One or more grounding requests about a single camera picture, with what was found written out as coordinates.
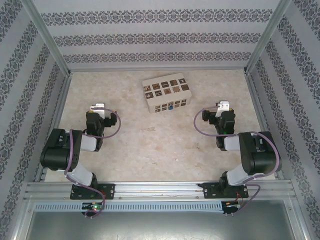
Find aluminium frame post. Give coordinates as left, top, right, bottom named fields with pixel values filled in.
left=243, top=0, right=293, bottom=75
left=21, top=0, right=73, bottom=77

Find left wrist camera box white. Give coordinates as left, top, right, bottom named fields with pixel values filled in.
left=89, top=101, right=111, bottom=119

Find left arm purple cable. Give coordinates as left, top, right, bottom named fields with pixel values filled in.
left=63, top=107, right=123, bottom=218

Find wooden box with picture tiles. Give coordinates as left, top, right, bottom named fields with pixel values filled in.
left=141, top=72, right=193, bottom=115

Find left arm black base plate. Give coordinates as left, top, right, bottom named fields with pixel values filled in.
left=69, top=182, right=116, bottom=201

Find aluminium mounting rail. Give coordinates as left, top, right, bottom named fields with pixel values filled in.
left=24, top=181, right=293, bottom=201

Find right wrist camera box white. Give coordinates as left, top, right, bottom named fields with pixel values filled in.
left=215, top=100, right=231, bottom=118

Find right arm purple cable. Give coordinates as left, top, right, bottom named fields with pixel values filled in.
left=193, top=105, right=280, bottom=216

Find slotted grey cable duct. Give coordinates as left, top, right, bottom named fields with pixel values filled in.
left=33, top=201, right=224, bottom=214

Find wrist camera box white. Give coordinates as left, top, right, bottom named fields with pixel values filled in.
left=89, top=101, right=111, bottom=119
left=215, top=100, right=231, bottom=118

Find aluminium side rail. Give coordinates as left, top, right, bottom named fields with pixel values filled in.
left=34, top=72, right=73, bottom=183
left=244, top=71, right=285, bottom=180

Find grey metal sheet panel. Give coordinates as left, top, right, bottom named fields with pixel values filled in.
left=14, top=199, right=308, bottom=240

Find small circuit board green light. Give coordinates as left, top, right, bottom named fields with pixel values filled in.
left=81, top=202, right=104, bottom=211

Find small circuit board red wires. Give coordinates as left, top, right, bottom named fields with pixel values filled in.
left=223, top=200, right=241, bottom=215

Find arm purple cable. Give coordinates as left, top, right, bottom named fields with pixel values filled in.
left=193, top=105, right=280, bottom=216
left=63, top=107, right=123, bottom=218

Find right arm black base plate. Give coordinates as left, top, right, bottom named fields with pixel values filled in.
left=201, top=181, right=250, bottom=200

